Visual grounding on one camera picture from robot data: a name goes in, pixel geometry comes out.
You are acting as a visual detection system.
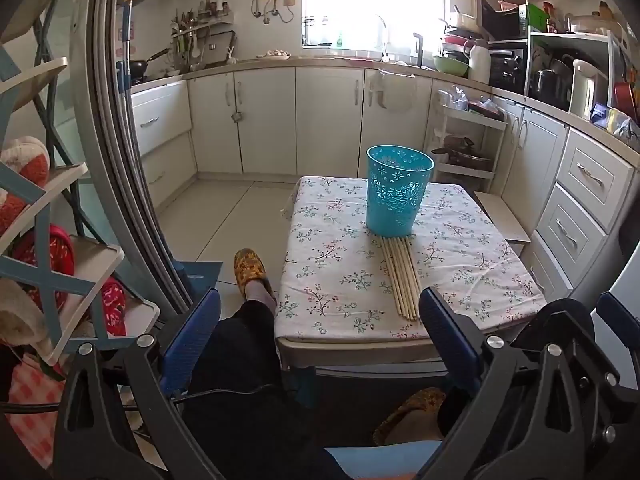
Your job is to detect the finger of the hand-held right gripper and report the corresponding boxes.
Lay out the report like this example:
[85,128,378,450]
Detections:
[596,291,640,391]
[512,299,623,443]

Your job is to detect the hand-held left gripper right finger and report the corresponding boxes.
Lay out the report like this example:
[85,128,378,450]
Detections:
[415,287,598,480]

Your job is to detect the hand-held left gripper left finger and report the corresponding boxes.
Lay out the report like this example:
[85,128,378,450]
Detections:
[52,287,226,480]

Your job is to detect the bundle of wooden chopsticks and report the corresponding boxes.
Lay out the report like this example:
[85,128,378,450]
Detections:
[381,236,421,321]

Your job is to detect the teal perforated plastic basket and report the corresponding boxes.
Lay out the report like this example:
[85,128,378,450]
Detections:
[366,145,435,237]

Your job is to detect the yellow patterned slipper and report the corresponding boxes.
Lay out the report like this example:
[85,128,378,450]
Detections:
[234,248,276,302]
[373,386,447,446]

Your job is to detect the red patterned slipper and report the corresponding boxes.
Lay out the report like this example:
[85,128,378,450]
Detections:
[11,225,77,311]
[100,281,129,337]

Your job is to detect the person's left leg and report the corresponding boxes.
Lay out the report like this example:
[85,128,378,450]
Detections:
[182,280,353,480]

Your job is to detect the beige folding table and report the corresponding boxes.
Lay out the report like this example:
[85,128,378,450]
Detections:
[275,329,453,377]

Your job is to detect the floral white tablecloth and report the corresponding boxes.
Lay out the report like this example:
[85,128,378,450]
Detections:
[274,176,547,339]

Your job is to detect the light blue cloth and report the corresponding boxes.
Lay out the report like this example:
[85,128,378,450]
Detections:
[324,441,443,480]

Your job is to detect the pink checked cloth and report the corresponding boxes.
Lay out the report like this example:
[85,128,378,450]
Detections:
[9,354,69,472]

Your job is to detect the beige fluffy slipper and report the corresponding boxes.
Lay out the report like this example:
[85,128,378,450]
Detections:
[0,279,53,357]

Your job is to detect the blue snack packets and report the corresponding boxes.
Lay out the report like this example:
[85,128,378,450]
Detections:
[589,101,623,130]

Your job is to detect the white kitchen trolley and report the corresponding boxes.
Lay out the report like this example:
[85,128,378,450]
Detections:
[430,87,509,194]

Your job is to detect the blue and beige shoe rack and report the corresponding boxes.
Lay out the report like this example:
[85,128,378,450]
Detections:
[0,0,162,367]

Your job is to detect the white electric kettle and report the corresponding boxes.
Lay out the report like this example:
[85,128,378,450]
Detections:
[569,58,610,121]

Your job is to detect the dark cooking pot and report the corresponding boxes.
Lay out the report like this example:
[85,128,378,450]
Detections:
[530,55,574,107]

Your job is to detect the orange white fluffy slipper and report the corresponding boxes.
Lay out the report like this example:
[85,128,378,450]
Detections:
[0,136,52,236]

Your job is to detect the white lower kitchen cabinets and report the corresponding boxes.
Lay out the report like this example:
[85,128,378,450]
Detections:
[129,62,640,301]

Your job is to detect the black toaster oven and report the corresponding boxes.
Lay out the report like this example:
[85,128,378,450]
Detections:
[488,42,529,94]

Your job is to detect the white countertop shelf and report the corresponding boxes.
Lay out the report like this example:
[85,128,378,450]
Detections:
[526,31,628,113]

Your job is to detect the white thermos jug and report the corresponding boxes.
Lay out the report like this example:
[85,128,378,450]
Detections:
[468,39,493,86]

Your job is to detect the green bowl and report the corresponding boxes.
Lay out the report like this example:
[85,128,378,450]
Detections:
[432,54,471,78]

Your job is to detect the black wok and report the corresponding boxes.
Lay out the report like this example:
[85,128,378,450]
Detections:
[130,48,172,82]

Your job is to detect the black microwave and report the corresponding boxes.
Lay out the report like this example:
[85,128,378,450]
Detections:
[476,0,530,42]

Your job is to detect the chrome kitchen faucet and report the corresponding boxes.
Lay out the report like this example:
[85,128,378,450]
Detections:
[374,14,392,62]

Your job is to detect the kitchen window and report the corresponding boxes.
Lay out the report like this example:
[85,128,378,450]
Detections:
[300,0,449,52]

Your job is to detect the black cable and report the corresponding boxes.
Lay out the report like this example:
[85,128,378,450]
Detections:
[0,384,277,413]

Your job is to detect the grey sliding door frame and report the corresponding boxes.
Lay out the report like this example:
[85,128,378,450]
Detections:
[67,0,201,313]

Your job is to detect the wall utensil rack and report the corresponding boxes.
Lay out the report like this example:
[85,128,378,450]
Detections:
[171,0,237,70]

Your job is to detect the mop with blue orange handle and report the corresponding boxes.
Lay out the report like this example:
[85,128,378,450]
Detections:
[116,0,137,98]

